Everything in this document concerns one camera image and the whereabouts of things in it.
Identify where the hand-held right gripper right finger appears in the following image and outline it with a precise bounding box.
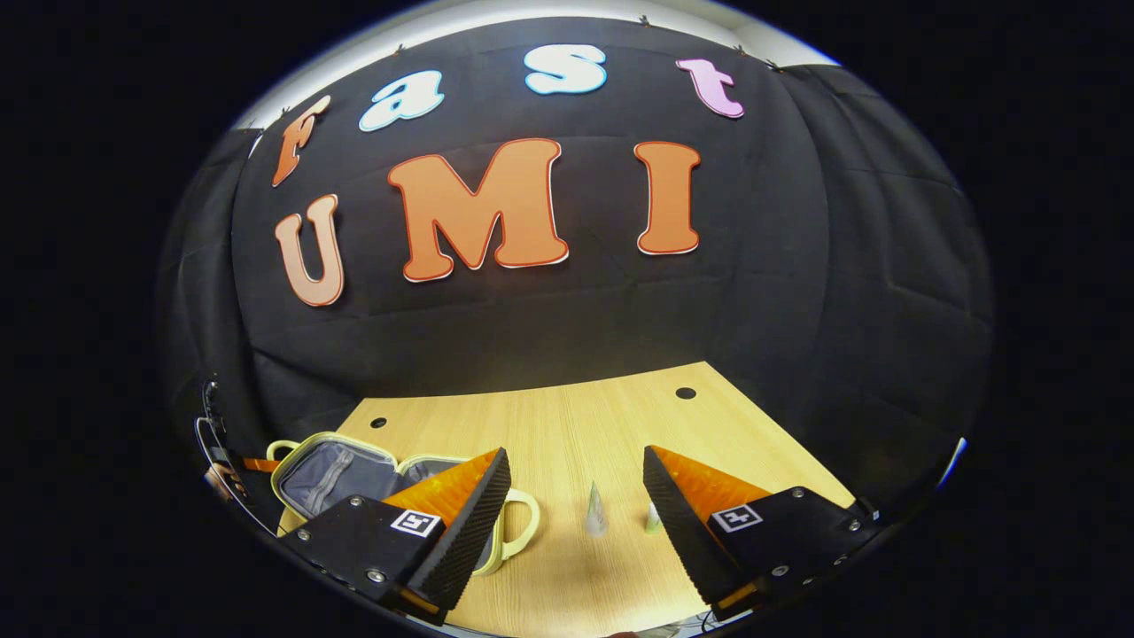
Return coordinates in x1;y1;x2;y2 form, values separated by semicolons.
642;446;887;623

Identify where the black backdrop cloth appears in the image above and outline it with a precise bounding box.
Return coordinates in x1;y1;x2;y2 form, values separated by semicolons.
155;16;995;524

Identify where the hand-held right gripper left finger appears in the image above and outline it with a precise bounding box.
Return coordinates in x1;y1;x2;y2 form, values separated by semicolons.
282;447;512;626

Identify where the pale yellow small suitcase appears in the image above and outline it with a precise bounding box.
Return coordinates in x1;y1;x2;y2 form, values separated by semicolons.
266;432;541;577

